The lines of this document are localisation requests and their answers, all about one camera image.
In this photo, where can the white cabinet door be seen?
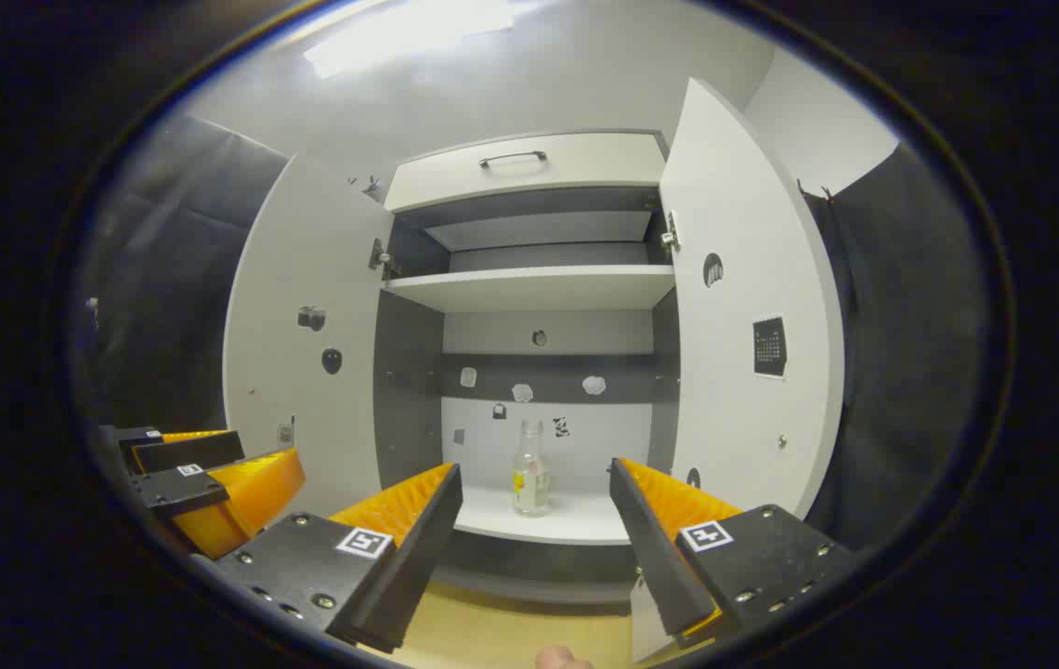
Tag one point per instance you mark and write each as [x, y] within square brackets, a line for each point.
[743, 214]
[307, 260]

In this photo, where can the white drawer front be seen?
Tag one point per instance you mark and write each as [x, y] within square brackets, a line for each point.
[585, 163]

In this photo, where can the metal door hinge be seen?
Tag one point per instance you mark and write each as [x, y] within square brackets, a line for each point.
[383, 258]
[670, 234]

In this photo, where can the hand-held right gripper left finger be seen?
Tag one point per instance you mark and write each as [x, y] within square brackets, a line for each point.
[399, 567]

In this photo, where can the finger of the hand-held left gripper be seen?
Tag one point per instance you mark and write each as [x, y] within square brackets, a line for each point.
[251, 492]
[186, 452]

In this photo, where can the clear glass bottle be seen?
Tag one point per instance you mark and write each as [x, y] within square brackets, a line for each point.
[530, 483]

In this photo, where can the black backdrop cloth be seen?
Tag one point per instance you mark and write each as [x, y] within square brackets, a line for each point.
[167, 279]

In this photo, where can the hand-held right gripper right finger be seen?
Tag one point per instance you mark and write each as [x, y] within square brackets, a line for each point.
[664, 567]

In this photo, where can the white cabinet shelf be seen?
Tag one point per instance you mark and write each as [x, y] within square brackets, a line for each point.
[539, 288]

